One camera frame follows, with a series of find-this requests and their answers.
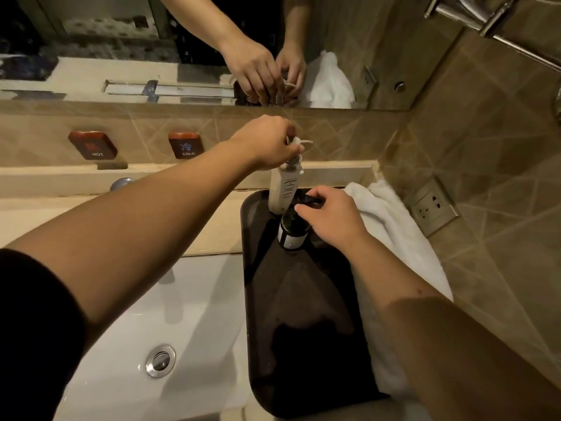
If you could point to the person's right hand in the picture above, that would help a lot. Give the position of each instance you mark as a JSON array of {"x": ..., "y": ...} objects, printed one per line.
[{"x": 335, "y": 219}]

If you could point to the person's left hand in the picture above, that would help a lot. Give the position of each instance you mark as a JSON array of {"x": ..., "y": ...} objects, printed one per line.
[{"x": 263, "y": 142}]

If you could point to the person's right thumb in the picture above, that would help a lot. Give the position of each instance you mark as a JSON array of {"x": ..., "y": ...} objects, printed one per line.
[{"x": 309, "y": 209}]

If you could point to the person's left fingers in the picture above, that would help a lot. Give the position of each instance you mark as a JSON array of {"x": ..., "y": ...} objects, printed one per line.
[{"x": 292, "y": 138}]

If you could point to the dark pump bottle white label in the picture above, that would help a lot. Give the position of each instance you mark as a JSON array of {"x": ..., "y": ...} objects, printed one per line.
[{"x": 292, "y": 230}]

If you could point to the person's right forearm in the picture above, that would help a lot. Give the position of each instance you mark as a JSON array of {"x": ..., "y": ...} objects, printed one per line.
[{"x": 447, "y": 341}]

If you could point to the person's left forearm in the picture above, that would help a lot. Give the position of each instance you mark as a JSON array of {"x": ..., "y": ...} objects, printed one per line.
[{"x": 131, "y": 241}]

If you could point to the white towel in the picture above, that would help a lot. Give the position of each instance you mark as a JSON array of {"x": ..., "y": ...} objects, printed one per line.
[{"x": 394, "y": 241}]

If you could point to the red cold tap button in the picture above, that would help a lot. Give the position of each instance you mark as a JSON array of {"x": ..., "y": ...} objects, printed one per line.
[{"x": 186, "y": 145}]

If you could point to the black rectangular tray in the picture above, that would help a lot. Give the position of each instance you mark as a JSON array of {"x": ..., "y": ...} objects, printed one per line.
[{"x": 302, "y": 320}]

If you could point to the chrome faucet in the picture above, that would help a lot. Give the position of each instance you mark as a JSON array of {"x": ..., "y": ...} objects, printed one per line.
[{"x": 121, "y": 183}]

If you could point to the white sink basin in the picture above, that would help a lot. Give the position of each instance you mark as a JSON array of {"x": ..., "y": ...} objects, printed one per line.
[{"x": 175, "y": 341}]

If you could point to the red hot tap button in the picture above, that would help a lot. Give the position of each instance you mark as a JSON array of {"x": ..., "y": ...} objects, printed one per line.
[{"x": 92, "y": 145}]

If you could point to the chrome towel rack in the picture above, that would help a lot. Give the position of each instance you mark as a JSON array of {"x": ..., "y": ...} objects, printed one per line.
[{"x": 491, "y": 26}]

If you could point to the black sleeve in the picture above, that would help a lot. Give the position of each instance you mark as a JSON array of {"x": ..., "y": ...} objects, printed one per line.
[{"x": 37, "y": 337}]

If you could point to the metal wall power socket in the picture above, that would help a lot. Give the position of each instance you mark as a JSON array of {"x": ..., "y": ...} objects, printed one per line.
[{"x": 432, "y": 206}]

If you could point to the wall mirror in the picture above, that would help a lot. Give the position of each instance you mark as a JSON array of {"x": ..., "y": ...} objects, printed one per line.
[{"x": 206, "y": 48}]

